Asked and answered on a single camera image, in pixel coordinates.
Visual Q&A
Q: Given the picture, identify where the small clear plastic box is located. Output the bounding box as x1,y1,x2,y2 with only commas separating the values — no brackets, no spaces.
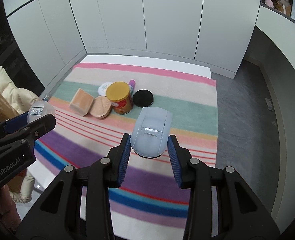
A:
27,101,55,124

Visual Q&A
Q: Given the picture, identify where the grey computer mouse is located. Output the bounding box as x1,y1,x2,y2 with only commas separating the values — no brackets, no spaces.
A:
130,107,173,159

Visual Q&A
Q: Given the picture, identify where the white round compact case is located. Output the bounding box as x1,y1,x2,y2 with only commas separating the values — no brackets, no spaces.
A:
98,82,112,96

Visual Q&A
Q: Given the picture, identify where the purple cap tube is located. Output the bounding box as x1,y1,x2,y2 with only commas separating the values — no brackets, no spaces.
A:
128,80,135,93

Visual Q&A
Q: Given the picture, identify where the cream padded chair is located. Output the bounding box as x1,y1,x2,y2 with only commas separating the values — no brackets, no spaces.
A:
0,66,39,204

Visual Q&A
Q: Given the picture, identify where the striped colourful blanket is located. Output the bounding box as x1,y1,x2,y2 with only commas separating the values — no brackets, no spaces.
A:
35,63,218,232

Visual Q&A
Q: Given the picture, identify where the beige square sponge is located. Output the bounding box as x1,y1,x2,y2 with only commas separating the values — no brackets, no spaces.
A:
69,88,94,116

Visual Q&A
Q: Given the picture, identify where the yellow lid red can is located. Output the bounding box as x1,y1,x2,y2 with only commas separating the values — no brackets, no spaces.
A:
106,81,133,115

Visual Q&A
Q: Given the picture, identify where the black round compact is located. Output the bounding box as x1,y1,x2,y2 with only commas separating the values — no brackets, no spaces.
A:
132,89,154,108

